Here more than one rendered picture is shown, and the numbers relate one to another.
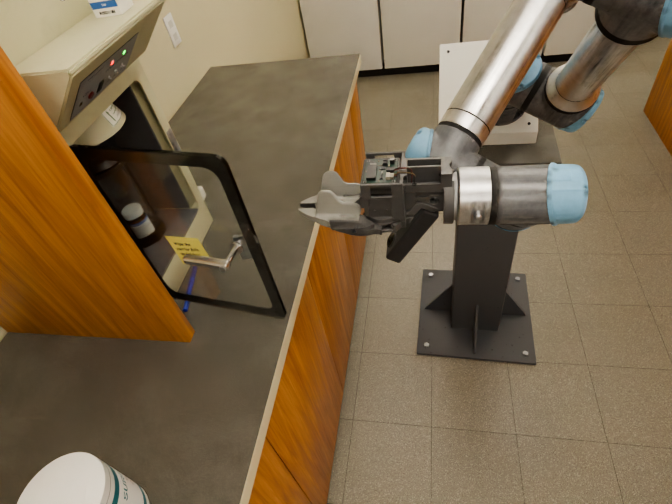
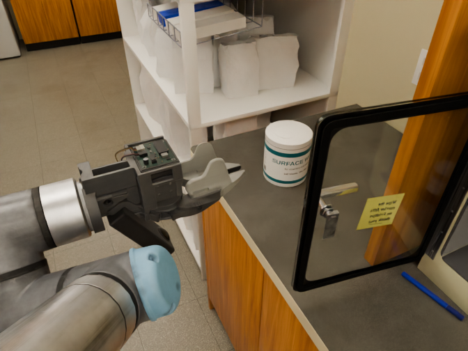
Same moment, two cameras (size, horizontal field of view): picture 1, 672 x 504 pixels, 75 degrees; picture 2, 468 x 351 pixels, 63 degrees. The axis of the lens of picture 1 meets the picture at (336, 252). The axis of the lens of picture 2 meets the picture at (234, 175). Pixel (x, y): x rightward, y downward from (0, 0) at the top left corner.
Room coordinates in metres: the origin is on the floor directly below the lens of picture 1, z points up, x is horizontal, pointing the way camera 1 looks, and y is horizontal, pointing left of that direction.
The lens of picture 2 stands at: (0.80, -0.27, 1.65)
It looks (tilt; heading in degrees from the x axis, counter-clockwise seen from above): 38 degrees down; 137
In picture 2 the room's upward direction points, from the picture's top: straight up
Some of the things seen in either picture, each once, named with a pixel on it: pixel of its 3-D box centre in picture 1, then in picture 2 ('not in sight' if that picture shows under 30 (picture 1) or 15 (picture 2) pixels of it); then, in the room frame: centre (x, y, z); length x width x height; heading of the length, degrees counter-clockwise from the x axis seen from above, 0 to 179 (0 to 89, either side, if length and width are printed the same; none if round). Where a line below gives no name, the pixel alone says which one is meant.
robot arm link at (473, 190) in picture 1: (469, 197); (69, 209); (0.42, -0.18, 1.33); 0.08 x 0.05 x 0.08; 163
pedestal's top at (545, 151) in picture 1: (495, 137); not in sight; (1.11, -0.55, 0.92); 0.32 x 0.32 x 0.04; 70
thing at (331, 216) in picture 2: not in sight; (329, 223); (0.58, 0.16, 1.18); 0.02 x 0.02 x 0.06; 63
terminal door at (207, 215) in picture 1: (188, 242); (381, 203); (0.62, 0.26, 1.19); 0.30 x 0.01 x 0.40; 63
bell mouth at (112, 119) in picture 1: (75, 119); not in sight; (0.89, 0.46, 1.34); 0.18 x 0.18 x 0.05
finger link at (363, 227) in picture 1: (361, 219); not in sight; (0.44, -0.04, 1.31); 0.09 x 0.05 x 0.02; 75
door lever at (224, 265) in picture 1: (212, 255); not in sight; (0.56, 0.21, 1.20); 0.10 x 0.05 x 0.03; 63
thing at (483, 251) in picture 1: (482, 244); not in sight; (1.11, -0.55, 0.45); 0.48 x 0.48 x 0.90; 70
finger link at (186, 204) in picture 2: not in sight; (186, 199); (0.49, -0.06, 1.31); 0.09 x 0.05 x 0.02; 71
